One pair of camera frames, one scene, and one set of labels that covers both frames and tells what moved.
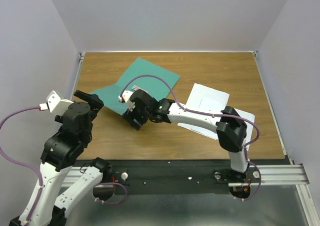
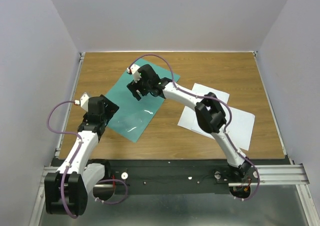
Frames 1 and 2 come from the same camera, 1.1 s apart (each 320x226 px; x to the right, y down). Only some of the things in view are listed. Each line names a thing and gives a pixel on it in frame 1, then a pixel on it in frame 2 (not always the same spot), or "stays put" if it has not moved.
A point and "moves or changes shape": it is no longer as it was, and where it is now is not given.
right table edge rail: (270, 106) stays put
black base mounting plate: (181, 176) stays put
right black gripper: (129, 116) → (133, 87)
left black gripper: (94, 100) → (111, 108)
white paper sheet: (203, 97) stays put
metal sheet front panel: (271, 206) stays put
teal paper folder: (156, 88) moves or changes shape
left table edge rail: (81, 59) stays put
